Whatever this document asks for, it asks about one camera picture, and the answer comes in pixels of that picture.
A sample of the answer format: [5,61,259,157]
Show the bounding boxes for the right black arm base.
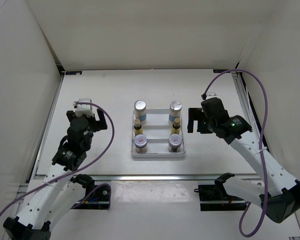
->
[194,172,247,212]

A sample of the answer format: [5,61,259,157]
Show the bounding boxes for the small yellow-label bottle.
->
[171,118,181,135]
[134,119,143,136]

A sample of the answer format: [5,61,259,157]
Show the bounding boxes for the tall blue-label shaker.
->
[134,100,147,125]
[168,100,182,125]

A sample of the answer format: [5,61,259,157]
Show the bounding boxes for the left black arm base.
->
[70,174,112,210]

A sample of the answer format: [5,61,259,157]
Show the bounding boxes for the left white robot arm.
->
[3,108,111,240]

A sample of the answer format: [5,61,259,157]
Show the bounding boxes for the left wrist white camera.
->
[73,98,94,118]

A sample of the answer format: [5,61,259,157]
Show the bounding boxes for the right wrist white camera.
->
[206,92,218,99]

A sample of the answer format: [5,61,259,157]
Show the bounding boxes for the aluminium front rail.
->
[34,174,263,181]

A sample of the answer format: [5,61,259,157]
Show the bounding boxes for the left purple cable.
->
[0,101,115,237]

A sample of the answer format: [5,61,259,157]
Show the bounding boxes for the wrist white camera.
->
[206,92,218,99]
[73,98,94,118]

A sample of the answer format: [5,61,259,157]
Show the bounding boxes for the white-lid spice jar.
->
[134,134,148,154]
[168,133,183,153]

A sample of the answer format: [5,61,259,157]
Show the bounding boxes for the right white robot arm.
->
[187,97,300,224]

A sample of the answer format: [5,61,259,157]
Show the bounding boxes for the white three-compartment tray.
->
[131,108,186,159]

